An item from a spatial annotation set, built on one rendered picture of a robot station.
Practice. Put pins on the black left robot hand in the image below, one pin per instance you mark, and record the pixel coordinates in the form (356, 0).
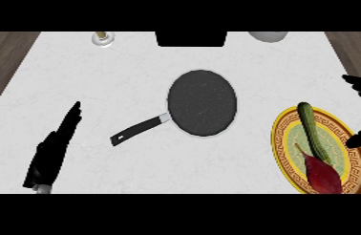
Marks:
(51, 149)

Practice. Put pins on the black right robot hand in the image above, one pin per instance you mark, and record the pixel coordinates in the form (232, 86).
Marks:
(353, 82)

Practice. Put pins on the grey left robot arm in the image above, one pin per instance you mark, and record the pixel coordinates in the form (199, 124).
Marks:
(42, 189)

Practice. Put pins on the green squash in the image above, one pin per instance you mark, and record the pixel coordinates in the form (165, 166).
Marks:
(314, 130)

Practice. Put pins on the yellow patterned plate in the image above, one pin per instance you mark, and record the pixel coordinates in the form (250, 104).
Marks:
(291, 149)

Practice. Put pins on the black frying pan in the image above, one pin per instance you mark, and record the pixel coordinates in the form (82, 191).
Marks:
(202, 102)

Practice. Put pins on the pale grey bowl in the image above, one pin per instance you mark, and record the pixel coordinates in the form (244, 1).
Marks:
(268, 36)

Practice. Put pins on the dark red vegetable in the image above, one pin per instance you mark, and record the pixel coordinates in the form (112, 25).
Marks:
(324, 176)

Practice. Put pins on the black appliance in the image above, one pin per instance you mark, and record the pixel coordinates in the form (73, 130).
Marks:
(190, 38)

